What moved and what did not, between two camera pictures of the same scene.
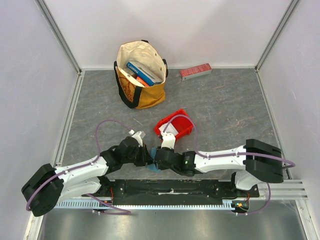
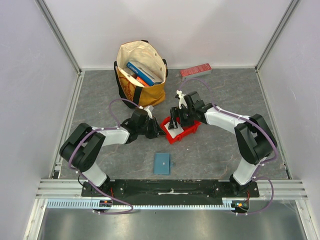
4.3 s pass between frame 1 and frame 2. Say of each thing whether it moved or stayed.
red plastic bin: moved
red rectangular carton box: stayed
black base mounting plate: stayed
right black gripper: moved
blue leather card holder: moved
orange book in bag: stayed
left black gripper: moved
